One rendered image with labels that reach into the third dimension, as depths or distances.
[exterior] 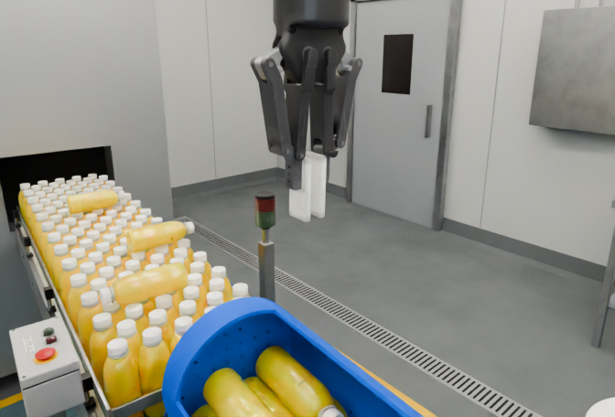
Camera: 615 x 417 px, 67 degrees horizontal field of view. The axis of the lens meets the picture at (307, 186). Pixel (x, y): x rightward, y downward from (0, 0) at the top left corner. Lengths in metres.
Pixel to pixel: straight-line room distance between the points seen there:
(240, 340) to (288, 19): 0.66
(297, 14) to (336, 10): 0.04
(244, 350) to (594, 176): 3.34
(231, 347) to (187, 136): 4.74
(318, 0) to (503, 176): 3.85
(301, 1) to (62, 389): 0.88
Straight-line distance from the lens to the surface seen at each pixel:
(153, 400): 1.14
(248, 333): 0.95
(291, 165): 0.48
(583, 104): 3.70
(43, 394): 1.09
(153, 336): 1.09
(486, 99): 4.24
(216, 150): 5.79
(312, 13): 0.45
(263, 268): 1.50
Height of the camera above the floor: 1.68
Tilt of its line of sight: 16 degrees down
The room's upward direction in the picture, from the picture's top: straight up
